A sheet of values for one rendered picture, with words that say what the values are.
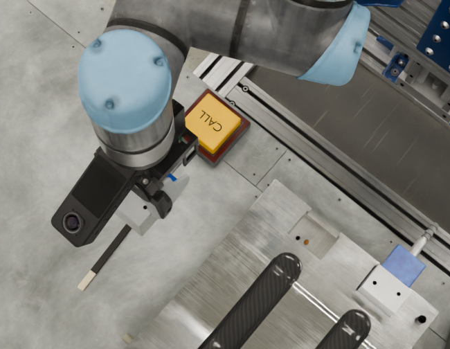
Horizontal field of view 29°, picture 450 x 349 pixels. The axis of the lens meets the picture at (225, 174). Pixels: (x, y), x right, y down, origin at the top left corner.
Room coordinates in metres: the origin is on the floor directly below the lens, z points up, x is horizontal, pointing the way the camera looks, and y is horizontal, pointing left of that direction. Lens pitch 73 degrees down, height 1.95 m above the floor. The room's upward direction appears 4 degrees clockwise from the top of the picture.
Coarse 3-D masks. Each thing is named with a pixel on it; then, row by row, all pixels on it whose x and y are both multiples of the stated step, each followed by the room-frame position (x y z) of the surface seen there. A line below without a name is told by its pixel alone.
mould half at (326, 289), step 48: (288, 192) 0.30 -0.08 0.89; (240, 240) 0.23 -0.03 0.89; (288, 240) 0.23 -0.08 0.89; (192, 288) 0.17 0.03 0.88; (240, 288) 0.17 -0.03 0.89; (336, 288) 0.18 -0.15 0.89; (144, 336) 0.10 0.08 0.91; (192, 336) 0.11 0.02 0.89; (288, 336) 0.12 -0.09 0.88; (384, 336) 0.13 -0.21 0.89
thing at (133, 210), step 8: (176, 168) 0.30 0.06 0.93; (168, 176) 0.29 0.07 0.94; (128, 200) 0.25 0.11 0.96; (136, 200) 0.25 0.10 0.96; (120, 208) 0.24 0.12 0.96; (128, 208) 0.24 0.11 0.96; (136, 208) 0.24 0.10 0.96; (144, 208) 0.25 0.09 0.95; (120, 216) 0.24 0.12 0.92; (128, 216) 0.23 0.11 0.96; (136, 216) 0.23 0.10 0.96; (144, 216) 0.24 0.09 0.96; (128, 224) 0.23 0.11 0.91; (136, 224) 0.22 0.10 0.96; (144, 224) 0.23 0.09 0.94; (152, 224) 0.24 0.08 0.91; (136, 232) 0.23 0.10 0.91; (144, 232) 0.23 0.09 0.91
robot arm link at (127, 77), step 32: (128, 32) 0.31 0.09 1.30; (96, 64) 0.27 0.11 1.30; (128, 64) 0.28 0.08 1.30; (160, 64) 0.28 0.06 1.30; (96, 96) 0.25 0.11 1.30; (128, 96) 0.25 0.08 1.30; (160, 96) 0.26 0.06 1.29; (96, 128) 0.25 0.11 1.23; (128, 128) 0.24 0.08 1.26; (160, 128) 0.25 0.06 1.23
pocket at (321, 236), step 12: (312, 216) 0.27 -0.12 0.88; (300, 228) 0.26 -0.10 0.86; (312, 228) 0.26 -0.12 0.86; (324, 228) 0.26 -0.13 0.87; (300, 240) 0.24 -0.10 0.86; (312, 240) 0.24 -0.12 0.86; (324, 240) 0.24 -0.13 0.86; (336, 240) 0.24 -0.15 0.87; (312, 252) 0.23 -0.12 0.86; (324, 252) 0.23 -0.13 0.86
